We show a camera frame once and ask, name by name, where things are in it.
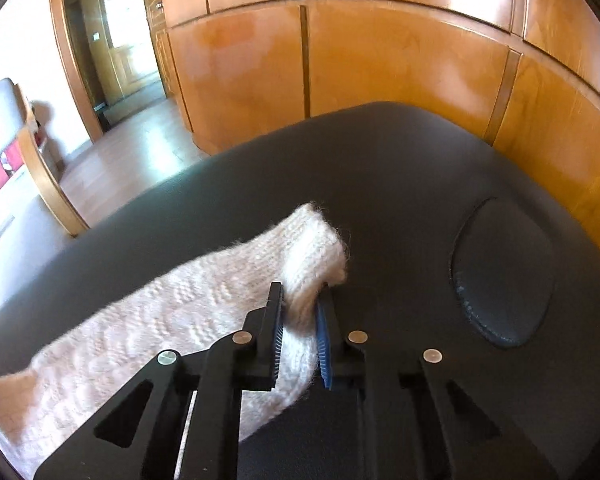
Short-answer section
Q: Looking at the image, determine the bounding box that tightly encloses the wooden wardrobe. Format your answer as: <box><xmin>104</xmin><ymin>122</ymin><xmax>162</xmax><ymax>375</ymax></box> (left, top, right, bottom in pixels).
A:
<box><xmin>140</xmin><ymin>0</ymin><xmax>600</xmax><ymax>241</ymax></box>

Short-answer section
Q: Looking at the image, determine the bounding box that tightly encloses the white knit sweater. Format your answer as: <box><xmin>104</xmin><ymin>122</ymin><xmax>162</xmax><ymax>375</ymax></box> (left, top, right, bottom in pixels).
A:
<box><xmin>0</xmin><ymin>202</ymin><xmax>353</xmax><ymax>466</ymax></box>

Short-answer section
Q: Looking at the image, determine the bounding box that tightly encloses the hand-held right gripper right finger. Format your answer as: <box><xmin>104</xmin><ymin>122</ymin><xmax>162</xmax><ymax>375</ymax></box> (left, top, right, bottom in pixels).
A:
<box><xmin>316</xmin><ymin>295</ymin><xmax>561</xmax><ymax>480</ymax></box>

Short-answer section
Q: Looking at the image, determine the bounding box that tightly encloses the panelled wooden door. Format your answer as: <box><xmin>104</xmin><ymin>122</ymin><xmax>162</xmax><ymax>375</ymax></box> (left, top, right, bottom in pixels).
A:
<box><xmin>97</xmin><ymin>0</ymin><xmax>167</xmax><ymax>107</ymax></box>

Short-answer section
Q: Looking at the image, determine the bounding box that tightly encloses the red fabric storage bag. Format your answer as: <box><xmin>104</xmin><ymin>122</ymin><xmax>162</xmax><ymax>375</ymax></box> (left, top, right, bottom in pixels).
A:
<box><xmin>0</xmin><ymin>142</ymin><xmax>22</xmax><ymax>194</ymax></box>

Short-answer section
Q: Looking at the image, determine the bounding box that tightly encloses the black leather massage table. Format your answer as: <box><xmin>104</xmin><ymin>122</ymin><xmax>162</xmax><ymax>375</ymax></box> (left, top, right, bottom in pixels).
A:
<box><xmin>0</xmin><ymin>101</ymin><xmax>600</xmax><ymax>480</ymax></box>

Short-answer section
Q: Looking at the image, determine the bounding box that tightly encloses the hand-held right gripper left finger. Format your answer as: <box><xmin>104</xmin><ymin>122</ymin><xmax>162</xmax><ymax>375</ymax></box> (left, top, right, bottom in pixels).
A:
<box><xmin>32</xmin><ymin>281</ymin><xmax>285</xmax><ymax>480</ymax></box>

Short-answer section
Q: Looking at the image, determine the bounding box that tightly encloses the grey armchair with wooden arms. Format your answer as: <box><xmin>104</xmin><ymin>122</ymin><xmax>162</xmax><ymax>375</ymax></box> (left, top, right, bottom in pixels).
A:
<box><xmin>0</xmin><ymin>77</ymin><xmax>92</xmax><ymax>286</ymax></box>

